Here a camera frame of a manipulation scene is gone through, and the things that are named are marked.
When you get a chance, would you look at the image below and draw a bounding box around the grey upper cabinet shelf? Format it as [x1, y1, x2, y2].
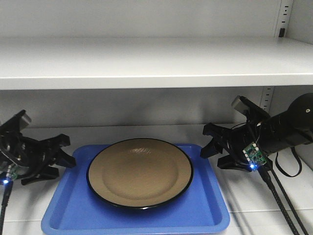
[0, 37, 313, 90]

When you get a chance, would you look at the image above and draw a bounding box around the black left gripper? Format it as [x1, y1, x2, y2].
[0, 127, 76, 185]

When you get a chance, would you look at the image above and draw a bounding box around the beige plate with black rim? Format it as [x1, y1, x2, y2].
[87, 138, 194, 209]

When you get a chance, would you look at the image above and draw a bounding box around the black braided cable right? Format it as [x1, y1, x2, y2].
[260, 168, 310, 235]

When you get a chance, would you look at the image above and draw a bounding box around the green circuit board right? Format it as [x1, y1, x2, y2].
[242, 142, 267, 171]

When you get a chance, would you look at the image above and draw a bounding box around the blue plastic tray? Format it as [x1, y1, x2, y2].
[41, 143, 230, 235]

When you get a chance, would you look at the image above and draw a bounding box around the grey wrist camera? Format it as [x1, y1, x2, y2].
[3, 110, 32, 132]
[231, 95, 249, 115]

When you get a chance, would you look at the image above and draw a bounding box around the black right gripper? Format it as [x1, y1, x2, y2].
[200, 120, 258, 172]

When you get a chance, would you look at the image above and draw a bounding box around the green circuit board left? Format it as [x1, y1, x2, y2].
[0, 165, 18, 185]

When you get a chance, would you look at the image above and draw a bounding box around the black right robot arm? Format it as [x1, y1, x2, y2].
[200, 93, 313, 172]

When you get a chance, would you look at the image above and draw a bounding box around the green circuit board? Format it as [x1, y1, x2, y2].
[242, 142, 267, 171]
[0, 165, 18, 185]

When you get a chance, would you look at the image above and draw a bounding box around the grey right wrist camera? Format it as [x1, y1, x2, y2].
[231, 95, 249, 115]

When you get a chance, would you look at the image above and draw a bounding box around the black braided cable left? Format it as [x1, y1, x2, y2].
[0, 182, 13, 235]

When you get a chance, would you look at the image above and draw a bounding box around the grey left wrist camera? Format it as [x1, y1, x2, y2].
[3, 110, 32, 132]

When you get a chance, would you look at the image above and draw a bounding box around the black braided cable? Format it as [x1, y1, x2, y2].
[260, 168, 310, 235]
[0, 182, 13, 235]

